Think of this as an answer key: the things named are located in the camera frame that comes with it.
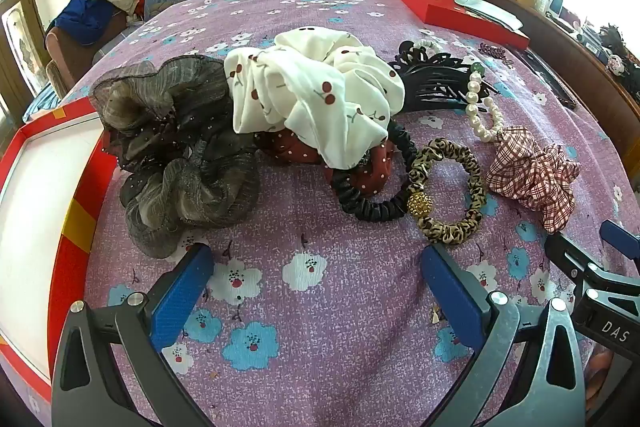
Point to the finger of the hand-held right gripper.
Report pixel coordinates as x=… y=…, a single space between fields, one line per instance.
x=620 y=239
x=575 y=257

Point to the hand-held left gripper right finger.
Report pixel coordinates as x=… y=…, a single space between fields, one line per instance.
x=450 y=292

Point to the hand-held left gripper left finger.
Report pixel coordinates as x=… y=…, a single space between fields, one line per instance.
x=182 y=292

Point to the red plaid scrunchie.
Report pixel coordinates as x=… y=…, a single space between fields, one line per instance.
x=530 y=177

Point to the grey organza scrunchie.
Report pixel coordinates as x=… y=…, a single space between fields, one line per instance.
x=175 y=157

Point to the red polka dot scrunchie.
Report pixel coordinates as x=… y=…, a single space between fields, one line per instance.
x=370 y=177

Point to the red rimmed white tray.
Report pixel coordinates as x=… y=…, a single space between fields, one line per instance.
x=40 y=187

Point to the white cherry print scrunchie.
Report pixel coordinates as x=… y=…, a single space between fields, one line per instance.
x=310 y=97

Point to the purple floral bedsheet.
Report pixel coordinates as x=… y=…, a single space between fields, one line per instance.
x=320 y=322

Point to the wooden sideboard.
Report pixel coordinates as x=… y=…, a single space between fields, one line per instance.
x=575 y=52

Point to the black hair claw clip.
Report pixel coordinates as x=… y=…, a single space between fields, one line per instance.
x=425 y=92

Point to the dark beaded hair clip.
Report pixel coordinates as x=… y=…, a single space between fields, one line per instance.
x=495 y=53

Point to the light blue folded blanket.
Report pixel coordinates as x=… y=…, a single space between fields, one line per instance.
x=42 y=104

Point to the white paper sheets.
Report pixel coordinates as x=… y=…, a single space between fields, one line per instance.
x=490 y=14

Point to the brown armchair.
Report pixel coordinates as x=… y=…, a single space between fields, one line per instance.
x=70 y=52

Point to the red box lid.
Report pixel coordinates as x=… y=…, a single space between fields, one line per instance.
x=440 y=14

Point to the blue clothing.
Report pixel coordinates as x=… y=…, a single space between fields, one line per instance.
x=85 y=19

